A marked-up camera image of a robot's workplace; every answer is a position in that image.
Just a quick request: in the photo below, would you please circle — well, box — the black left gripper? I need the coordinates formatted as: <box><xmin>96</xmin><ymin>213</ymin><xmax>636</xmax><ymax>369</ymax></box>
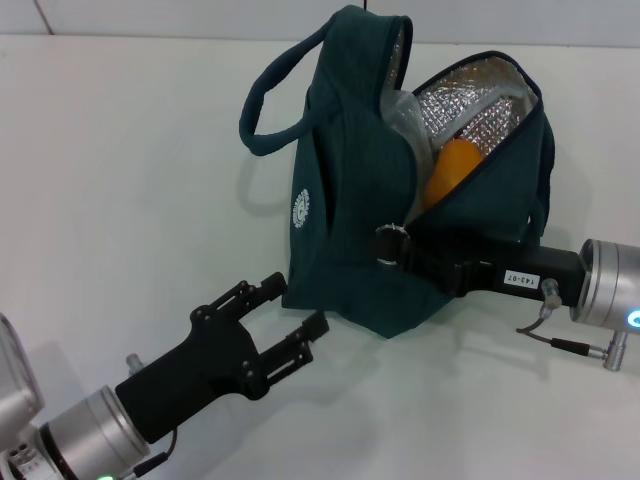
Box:
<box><xmin>115</xmin><ymin>272</ymin><xmax>332</xmax><ymax>446</ymax></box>

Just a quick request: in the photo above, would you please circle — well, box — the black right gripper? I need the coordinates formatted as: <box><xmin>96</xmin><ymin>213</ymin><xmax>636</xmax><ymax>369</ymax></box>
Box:
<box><xmin>374</xmin><ymin>224</ymin><xmax>586</xmax><ymax>309</ymax></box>

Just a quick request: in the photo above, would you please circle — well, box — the teal fabric lunch bag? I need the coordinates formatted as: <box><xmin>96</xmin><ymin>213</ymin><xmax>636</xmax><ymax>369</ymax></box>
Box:
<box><xmin>240</xmin><ymin>4</ymin><xmax>557</xmax><ymax>340</ymax></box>

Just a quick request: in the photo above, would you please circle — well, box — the orange yellow pear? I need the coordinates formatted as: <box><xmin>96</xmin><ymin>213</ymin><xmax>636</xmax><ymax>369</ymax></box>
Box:
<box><xmin>422</xmin><ymin>139</ymin><xmax>485</xmax><ymax>211</ymax></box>

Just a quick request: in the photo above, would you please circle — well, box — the clear container with blue lid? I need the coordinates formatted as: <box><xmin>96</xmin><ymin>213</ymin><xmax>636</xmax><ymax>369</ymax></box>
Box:
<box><xmin>380</xmin><ymin>88</ymin><xmax>429</xmax><ymax>149</ymax></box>

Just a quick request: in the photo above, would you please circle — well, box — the dark left gripper cable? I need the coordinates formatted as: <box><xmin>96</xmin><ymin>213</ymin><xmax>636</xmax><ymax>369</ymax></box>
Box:
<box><xmin>130</xmin><ymin>427</ymin><xmax>180</xmax><ymax>477</ymax></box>

